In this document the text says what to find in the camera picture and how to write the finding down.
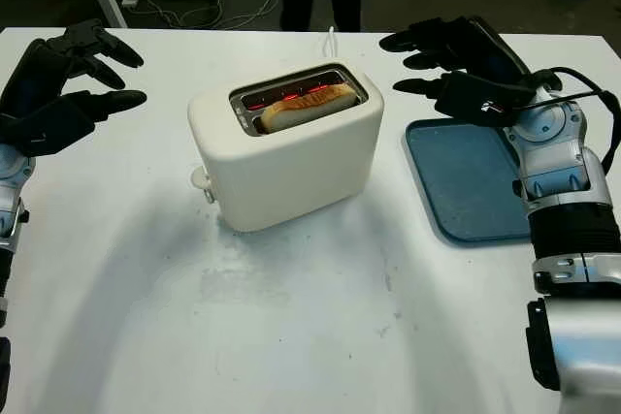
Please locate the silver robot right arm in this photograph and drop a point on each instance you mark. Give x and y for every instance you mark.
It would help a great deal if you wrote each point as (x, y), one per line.
(563, 176)

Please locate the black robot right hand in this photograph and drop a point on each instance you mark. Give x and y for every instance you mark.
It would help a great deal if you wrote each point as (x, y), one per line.
(490, 60)

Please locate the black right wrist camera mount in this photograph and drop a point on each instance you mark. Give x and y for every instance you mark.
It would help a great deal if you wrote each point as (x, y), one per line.
(504, 106)

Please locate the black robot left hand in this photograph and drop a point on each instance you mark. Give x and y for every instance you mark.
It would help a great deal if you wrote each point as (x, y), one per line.
(29, 79)

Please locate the blue plastic tray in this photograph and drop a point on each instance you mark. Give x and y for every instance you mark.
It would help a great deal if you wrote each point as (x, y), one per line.
(461, 181)

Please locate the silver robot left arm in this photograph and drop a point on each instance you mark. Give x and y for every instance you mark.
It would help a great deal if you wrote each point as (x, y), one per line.
(12, 176)

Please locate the white two-slot toaster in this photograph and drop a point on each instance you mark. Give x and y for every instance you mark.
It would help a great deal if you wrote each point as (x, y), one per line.
(291, 171)

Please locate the slice of toast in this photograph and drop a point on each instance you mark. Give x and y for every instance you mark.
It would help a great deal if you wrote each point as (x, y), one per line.
(301, 111)

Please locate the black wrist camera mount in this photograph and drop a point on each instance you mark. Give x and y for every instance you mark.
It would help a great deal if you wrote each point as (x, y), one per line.
(504, 106)
(43, 135)

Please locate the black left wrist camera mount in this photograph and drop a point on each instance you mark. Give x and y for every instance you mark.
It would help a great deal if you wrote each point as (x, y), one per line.
(43, 135)

